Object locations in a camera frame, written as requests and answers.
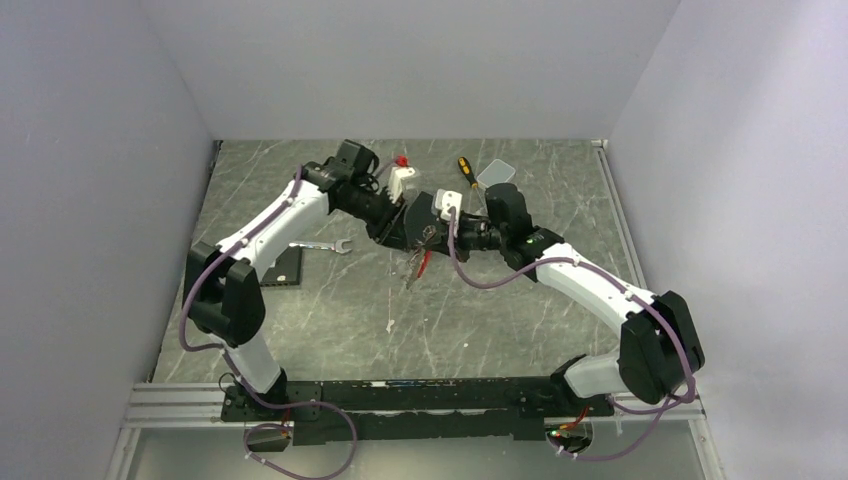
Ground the black rectangular block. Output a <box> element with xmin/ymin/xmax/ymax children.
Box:
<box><xmin>404</xmin><ymin>192</ymin><xmax>439</xmax><ymax>236</ymax></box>

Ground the small white square box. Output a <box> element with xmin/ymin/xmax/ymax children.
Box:
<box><xmin>477</xmin><ymin>159</ymin><xmax>516</xmax><ymax>189</ymax></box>

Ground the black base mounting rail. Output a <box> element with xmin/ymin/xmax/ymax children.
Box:
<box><xmin>221</xmin><ymin>376</ymin><xmax>613</xmax><ymax>446</ymax></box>

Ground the black network switch box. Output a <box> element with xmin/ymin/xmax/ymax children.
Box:
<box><xmin>260</xmin><ymin>247</ymin><xmax>303</xmax><ymax>288</ymax></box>

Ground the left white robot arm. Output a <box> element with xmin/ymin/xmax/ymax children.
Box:
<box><xmin>178</xmin><ymin>140</ymin><xmax>420</xmax><ymax>420</ymax></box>

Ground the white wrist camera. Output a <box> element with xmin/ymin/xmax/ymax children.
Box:
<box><xmin>387</xmin><ymin>155</ymin><xmax>419</xmax><ymax>205</ymax></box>
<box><xmin>431</xmin><ymin>189</ymin><xmax>464</xmax><ymax>222</ymax></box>

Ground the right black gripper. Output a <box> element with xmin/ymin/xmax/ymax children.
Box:
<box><xmin>423</xmin><ymin>211</ymin><xmax>507</xmax><ymax>263</ymax></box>

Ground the aluminium frame rail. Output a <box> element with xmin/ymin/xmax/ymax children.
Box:
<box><xmin>121</xmin><ymin>383</ymin><xmax>707</xmax><ymax>429</ymax></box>

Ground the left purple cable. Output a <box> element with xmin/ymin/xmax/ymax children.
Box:
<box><xmin>178</xmin><ymin>158</ymin><xmax>405</xmax><ymax>480</ymax></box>

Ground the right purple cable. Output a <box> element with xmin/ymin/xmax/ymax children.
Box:
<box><xmin>447</xmin><ymin>205</ymin><xmax>698</xmax><ymax>463</ymax></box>

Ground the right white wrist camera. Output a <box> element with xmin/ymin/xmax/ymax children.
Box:
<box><xmin>431</xmin><ymin>189</ymin><xmax>464</xmax><ymax>222</ymax></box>

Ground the silver open-end wrench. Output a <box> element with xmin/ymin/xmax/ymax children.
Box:
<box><xmin>289</xmin><ymin>239</ymin><xmax>352</xmax><ymax>255</ymax></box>

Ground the purple cable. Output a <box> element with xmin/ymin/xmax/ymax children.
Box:
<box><xmin>178</xmin><ymin>158</ymin><xmax>405</xmax><ymax>480</ymax></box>
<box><xmin>447</xmin><ymin>205</ymin><xmax>698</xmax><ymax>463</ymax></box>

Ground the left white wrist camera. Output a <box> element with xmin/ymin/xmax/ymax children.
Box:
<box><xmin>387</xmin><ymin>155</ymin><xmax>419</xmax><ymax>205</ymax></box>

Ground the red and white keychain tag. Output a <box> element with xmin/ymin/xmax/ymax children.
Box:
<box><xmin>404</xmin><ymin>225</ymin><xmax>440</xmax><ymax>290</ymax></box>

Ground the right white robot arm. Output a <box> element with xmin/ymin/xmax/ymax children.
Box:
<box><xmin>405</xmin><ymin>183</ymin><xmax>705</xmax><ymax>415</ymax></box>

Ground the yellow black screwdriver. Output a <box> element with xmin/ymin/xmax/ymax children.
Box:
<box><xmin>457</xmin><ymin>156</ymin><xmax>479</xmax><ymax>191</ymax></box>

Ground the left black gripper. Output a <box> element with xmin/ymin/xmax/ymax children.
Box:
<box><xmin>339</xmin><ymin>185</ymin><xmax>412</xmax><ymax>254</ymax></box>

